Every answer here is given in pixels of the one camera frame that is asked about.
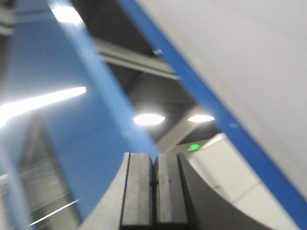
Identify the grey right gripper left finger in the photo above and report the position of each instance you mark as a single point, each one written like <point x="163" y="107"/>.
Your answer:
<point x="127" y="203"/>

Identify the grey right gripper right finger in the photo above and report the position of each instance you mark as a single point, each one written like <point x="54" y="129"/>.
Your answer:
<point x="184" y="201"/>

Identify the blue door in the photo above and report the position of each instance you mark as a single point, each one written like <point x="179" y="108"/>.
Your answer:
<point x="66" y="125"/>

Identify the green exit sign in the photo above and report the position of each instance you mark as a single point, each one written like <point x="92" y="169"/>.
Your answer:
<point x="193" y="147"/>

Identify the round ceiling light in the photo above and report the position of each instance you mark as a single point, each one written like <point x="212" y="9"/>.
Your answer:
<point x="148" y="119"/>

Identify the white wall panel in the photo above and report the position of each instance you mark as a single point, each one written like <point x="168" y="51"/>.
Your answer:
<point x="254" y="54"/>

